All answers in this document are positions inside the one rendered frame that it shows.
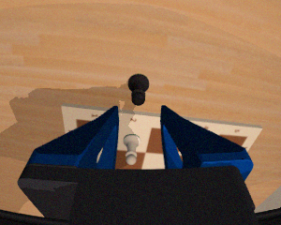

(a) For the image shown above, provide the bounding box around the white pawn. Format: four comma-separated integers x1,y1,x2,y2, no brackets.
123,134,141,165

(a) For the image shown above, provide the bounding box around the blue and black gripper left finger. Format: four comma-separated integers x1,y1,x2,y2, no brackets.
25,106,119,169

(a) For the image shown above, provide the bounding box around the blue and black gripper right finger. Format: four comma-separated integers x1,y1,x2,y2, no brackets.
160,105,254,180

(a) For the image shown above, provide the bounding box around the black pawn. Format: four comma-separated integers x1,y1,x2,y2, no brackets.
128,74,149,106

